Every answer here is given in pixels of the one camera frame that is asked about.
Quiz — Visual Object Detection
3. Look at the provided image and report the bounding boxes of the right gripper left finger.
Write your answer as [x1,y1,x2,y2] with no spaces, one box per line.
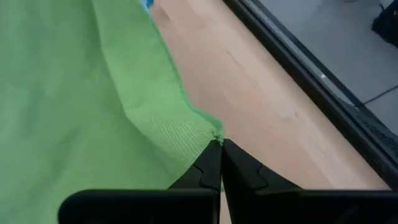
[58,139,222,224]

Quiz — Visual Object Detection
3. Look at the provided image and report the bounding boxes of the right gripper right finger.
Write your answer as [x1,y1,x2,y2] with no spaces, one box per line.
[222,138,398,224]

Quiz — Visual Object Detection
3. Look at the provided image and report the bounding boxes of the green microfiber towel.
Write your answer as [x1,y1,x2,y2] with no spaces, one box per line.
[0,0,225,224]

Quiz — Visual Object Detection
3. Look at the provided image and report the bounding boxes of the black bag-like object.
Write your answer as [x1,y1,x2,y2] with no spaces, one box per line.
[371,0,398,48]

